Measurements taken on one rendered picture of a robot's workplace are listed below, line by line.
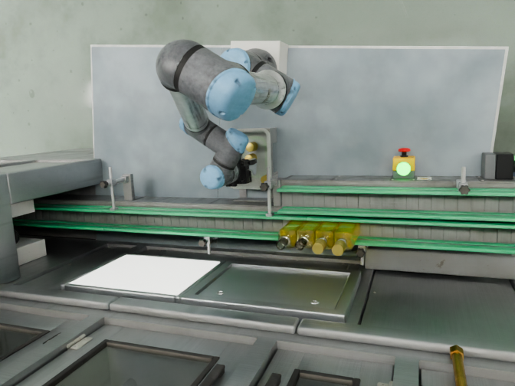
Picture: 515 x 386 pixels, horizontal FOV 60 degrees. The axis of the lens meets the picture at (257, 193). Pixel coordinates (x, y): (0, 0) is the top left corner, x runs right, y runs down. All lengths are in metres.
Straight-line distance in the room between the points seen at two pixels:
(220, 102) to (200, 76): 0.07
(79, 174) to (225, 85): 1.14
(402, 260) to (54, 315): 1.10
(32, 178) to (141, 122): 0.48
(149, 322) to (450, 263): 0.95
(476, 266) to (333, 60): 0.83
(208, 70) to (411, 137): 0.86
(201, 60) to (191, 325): 0.66
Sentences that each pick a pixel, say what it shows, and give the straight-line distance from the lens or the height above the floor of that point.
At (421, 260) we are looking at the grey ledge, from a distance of 1.58.
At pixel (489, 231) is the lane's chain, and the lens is 1.56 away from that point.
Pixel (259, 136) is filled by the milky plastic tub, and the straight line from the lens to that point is 1.71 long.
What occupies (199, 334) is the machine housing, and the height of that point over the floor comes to 1.43.
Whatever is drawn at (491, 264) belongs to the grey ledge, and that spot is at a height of 0.88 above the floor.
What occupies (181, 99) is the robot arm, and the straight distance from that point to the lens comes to 1.19.
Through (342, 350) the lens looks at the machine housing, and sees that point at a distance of 1.10.
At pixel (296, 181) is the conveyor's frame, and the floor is 0.88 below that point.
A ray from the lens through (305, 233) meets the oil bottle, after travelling 1.38.
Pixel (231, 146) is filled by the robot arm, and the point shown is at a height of 1.14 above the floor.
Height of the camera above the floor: 2.38
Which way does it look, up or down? 68 degrees down
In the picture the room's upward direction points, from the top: 117 degrees counter-clockwise
